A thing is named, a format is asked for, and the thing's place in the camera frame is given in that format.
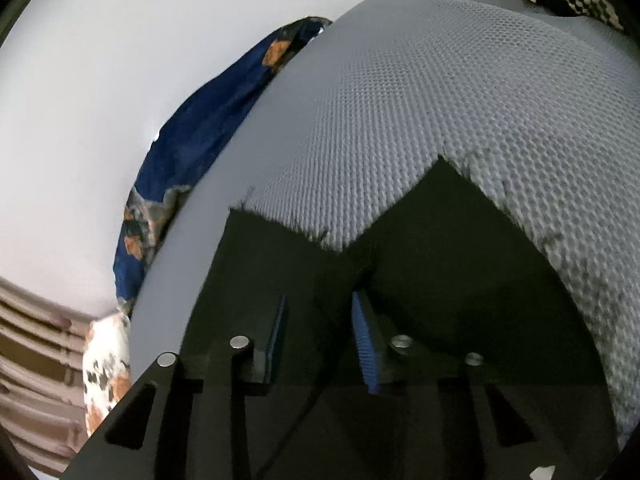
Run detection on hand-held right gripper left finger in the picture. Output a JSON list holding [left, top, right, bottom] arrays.
[[60, 294, 289, 480]]

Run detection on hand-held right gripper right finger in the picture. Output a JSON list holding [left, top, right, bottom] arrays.
[[351, 289, 618, 480]]

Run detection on black pants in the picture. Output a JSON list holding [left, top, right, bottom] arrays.
[[179, 155, 625, 480]]

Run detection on white floral cloth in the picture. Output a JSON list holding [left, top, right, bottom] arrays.
[[81, 311, 133, 437]]

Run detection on blue printed blanket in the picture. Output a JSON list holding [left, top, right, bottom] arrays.
[[112, 16, 334, 318]]

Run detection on brown striped rug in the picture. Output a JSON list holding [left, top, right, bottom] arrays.
[[0, 277, 101, 476]]

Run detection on grey mesh mat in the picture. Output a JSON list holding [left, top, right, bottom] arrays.
[[127, 0, 640, 453]]

